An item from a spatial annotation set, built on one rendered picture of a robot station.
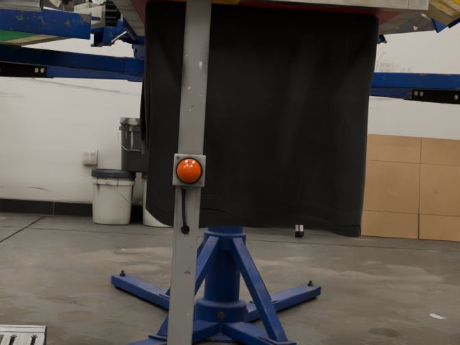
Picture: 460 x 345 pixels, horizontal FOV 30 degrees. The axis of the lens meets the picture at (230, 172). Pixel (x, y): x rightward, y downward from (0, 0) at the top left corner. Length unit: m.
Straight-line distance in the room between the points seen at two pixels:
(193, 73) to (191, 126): 0.08
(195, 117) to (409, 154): 5.11
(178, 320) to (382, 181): 5.01
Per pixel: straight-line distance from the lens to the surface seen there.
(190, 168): 1.32
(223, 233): 2.96
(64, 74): 3.39
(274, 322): 2.79
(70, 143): 6.35
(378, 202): 6.31
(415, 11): 1.64
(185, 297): 1.39
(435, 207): 6.40
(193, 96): 1.36
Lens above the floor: 0.72
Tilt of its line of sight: 3 degrees down
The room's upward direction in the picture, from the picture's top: 3 degrees clockwise
